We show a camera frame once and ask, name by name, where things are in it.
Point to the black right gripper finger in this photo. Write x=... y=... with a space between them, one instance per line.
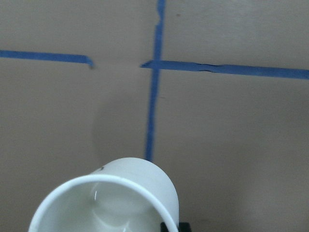
x=170 y=225

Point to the white smiley face mug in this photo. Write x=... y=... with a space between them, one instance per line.
x=124 y=195

